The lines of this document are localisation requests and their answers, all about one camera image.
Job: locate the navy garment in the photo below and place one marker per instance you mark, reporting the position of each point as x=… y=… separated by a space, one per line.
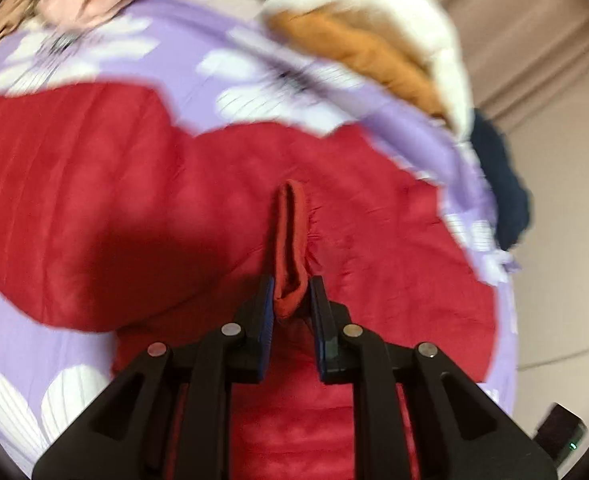
x=504 y=185

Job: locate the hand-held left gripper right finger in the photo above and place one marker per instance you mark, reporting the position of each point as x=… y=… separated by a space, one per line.
x=318 y=320

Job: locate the white fleece garment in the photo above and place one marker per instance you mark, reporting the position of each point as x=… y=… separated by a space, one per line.
x=399 y=5

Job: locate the purple floral bedsheet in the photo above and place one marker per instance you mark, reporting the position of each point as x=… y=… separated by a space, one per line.
x=184 y=50

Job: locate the red puffer jacket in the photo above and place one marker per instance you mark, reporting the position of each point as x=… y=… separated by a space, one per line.
x=124 y=185

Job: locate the orange garment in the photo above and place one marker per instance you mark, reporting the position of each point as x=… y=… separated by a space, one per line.
x=364 y=55

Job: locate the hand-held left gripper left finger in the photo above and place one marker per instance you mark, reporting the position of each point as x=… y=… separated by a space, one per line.
x=268 y=312

